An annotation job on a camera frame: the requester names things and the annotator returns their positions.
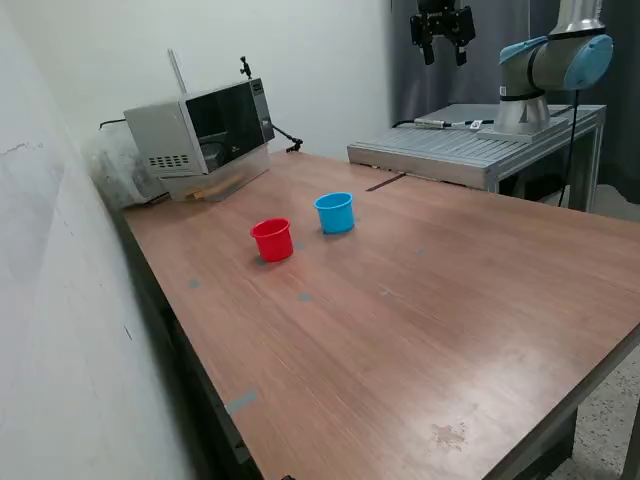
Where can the aluminium robot mounting plate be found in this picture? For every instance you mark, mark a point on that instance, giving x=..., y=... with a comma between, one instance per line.
x=520, y=136

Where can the blue plastic cup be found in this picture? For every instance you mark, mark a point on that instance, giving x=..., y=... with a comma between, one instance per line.
x=336, y=220

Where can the brown tape strip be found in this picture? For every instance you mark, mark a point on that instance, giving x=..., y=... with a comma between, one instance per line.
x=385, y=182

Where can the black ball-head mount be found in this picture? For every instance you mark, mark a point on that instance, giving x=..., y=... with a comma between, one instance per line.
x=245, y=67

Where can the silver microwave oven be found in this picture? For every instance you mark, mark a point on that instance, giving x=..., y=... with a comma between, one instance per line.
x=165, y=130

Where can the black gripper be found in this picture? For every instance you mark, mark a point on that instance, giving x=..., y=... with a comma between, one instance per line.
x=437, y=17

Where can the aluminium profile robot stand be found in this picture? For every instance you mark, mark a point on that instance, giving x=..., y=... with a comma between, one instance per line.
x=450, y=150

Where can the thin white rod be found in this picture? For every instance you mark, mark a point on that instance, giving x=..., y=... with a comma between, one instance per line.
x=177, y=72

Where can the clear plastic bag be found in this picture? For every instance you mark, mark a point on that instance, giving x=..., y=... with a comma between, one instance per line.
x=110, y=170

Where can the grey tape strip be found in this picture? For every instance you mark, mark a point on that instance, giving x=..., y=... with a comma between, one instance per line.
x=241, y=402

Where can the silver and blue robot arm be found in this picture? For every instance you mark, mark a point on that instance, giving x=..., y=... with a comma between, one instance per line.
x=522, y=75

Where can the red plastic cup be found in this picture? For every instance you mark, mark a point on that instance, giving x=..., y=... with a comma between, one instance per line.
x=272, y=245

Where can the dark grey curtain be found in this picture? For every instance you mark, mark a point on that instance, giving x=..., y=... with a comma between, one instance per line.
x=622, y=140

